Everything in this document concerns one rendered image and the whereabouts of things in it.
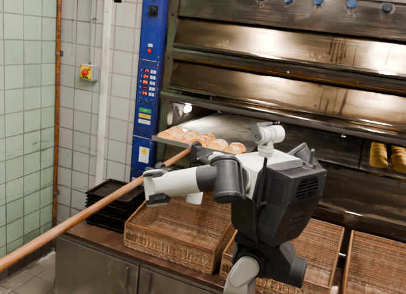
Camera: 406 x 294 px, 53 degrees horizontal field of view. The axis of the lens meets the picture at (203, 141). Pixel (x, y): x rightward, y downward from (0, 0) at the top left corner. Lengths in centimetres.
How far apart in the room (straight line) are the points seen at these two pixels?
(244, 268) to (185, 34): 148
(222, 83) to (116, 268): 125
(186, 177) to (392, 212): 138
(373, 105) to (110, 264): 170
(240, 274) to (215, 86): 123
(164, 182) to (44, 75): 178
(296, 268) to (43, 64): 214
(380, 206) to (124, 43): 183
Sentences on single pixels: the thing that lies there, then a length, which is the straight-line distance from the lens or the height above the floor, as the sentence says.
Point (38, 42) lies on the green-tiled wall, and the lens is 298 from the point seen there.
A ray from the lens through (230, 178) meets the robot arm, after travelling 136.
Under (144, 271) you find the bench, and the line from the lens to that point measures 241.
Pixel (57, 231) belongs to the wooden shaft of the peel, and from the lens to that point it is 135.
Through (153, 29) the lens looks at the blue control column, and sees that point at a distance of 263.
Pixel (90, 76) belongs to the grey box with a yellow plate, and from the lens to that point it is 285.
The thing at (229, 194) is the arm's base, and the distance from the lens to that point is 134.
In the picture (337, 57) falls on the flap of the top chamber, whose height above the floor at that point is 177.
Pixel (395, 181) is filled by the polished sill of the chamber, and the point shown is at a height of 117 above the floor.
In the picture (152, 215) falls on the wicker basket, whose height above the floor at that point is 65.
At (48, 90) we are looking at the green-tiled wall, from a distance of 308.
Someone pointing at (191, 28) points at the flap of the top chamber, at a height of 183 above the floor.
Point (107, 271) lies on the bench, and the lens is 256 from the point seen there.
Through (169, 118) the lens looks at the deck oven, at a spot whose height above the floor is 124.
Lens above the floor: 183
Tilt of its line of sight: 15 degrees down
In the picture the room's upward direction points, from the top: 7 degrees clockwise
